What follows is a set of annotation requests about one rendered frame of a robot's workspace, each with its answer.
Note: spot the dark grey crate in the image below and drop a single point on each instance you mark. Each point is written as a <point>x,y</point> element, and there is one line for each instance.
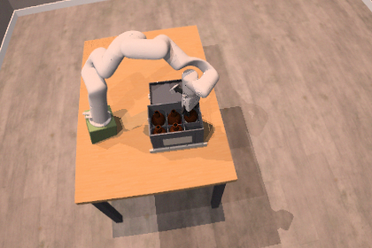
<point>193,132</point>

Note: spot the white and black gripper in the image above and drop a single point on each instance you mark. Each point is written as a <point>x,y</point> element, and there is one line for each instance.
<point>189,104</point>

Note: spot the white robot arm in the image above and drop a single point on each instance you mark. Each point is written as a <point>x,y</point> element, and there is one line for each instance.
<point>135,45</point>

